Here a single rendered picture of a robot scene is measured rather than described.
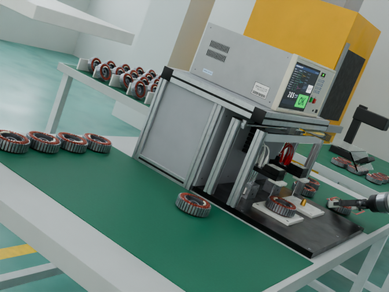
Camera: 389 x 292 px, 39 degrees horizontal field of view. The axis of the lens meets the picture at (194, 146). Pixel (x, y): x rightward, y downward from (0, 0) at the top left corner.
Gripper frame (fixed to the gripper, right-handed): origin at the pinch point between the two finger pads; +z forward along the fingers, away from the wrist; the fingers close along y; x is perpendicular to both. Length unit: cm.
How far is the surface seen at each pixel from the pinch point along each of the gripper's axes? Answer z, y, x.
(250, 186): -8, -64, 0
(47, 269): 59, -110, -33
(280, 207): -19, -60, -8
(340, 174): 59, 80, 31
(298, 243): -33, -67, -20
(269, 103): -22, -70, 28
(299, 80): -27, -59, 38
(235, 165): 4, -61, 10
